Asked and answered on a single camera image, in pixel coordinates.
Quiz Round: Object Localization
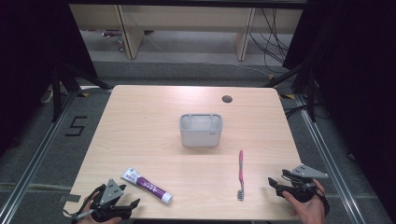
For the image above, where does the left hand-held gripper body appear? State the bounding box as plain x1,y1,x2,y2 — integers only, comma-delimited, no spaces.
90,178,133,223

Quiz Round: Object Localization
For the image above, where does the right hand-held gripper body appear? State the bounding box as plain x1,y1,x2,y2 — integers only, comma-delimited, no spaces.
279,163,330,203

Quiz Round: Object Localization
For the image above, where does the white purple toothpaste tube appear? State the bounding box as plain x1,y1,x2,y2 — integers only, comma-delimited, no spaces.
120,166,174,205

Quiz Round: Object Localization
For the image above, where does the pink grey toothbrush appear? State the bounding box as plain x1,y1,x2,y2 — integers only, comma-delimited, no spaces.
236,149,246,202

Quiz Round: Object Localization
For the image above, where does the grey plastic toothbrush holder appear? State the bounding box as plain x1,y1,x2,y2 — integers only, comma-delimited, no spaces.
178,112,224,148

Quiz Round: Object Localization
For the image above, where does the person's right hand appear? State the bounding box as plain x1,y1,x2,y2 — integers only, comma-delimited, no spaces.
281,179,327,224

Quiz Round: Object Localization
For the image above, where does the person's left hand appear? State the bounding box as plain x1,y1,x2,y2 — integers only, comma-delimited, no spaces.
74,195,123,224

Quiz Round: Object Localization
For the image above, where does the grey floor tape strip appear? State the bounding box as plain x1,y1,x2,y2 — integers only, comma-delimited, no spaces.
58,193,82,203

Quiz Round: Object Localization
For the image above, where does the black metal stand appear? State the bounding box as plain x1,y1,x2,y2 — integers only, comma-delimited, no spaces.
264,62,318,123
50,63,111,123

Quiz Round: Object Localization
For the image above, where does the dark curtain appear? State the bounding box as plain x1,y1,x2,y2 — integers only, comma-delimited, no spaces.
282,0,396,216
0,0,99,157

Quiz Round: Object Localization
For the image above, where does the small reddish object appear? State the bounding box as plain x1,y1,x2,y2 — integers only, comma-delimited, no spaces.
101,29,123,38

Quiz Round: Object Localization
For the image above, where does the light wooden shelf unit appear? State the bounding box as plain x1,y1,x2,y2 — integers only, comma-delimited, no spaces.
68,3,304,62

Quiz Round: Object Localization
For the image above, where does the right hand-held gripper cable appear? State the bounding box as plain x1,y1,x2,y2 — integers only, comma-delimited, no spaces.
311,181,331,217

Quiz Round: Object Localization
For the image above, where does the hand-held gripper cable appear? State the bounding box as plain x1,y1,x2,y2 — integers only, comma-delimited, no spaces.
63,184,106,222
311,181,331,217

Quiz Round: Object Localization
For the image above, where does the left hand-held gripper cable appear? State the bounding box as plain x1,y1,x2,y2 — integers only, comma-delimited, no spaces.
63,184,106,222

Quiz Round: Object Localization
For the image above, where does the aluminium floor rail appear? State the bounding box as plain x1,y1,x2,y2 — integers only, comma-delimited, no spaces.
293,92,367,224
0,91,78,224

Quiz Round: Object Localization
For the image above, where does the black floor cable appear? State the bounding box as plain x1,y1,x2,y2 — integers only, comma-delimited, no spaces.
283,105,308,120

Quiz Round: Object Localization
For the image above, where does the white coiled cable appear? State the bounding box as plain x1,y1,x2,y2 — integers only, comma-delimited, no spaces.
40,84,64,105

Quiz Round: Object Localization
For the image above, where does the bundle of black cables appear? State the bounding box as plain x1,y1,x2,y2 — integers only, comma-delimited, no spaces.
248,7,291,75

